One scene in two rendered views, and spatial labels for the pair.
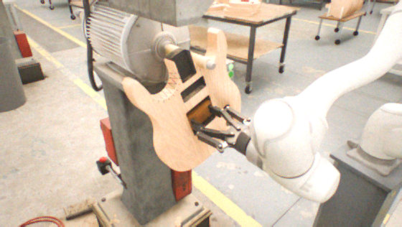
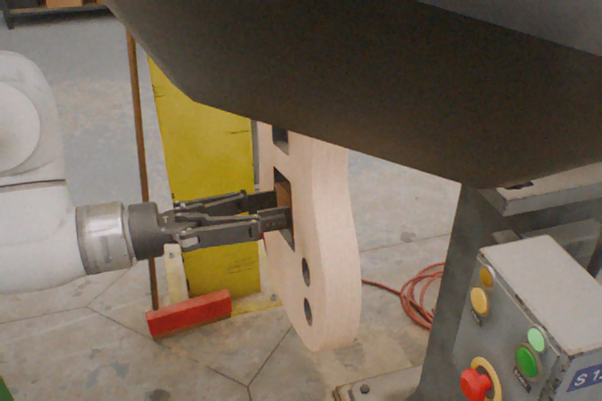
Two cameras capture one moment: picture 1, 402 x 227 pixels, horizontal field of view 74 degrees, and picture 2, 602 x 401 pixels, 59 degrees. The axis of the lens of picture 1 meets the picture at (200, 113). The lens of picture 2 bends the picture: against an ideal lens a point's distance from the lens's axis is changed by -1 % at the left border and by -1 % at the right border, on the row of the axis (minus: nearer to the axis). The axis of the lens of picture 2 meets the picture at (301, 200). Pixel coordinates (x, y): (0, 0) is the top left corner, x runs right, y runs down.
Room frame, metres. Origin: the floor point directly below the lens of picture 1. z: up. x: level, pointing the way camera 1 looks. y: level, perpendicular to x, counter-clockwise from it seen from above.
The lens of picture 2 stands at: (0.99, -0.54, 1.52)
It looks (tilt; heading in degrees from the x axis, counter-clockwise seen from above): 36 degrees down; 115
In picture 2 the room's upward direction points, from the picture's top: straight up
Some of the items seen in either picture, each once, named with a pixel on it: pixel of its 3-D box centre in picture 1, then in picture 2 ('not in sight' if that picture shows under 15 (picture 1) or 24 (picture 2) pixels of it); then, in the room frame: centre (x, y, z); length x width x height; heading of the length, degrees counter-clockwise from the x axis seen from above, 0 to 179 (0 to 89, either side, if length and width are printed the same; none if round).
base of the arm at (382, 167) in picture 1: (372, 151); not in sight; (0.96, -0.79, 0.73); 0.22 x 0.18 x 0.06; 34
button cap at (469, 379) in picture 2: not in sight; (479, 384); (1.02, -0.10, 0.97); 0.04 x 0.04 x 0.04; 42
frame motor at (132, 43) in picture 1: (136, 35); not in sight; (1.00, 0.24, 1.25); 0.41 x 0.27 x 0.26; 42
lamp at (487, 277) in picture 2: not in sight; (485, 277); (0.99, -0.06, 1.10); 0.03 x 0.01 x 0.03; 132
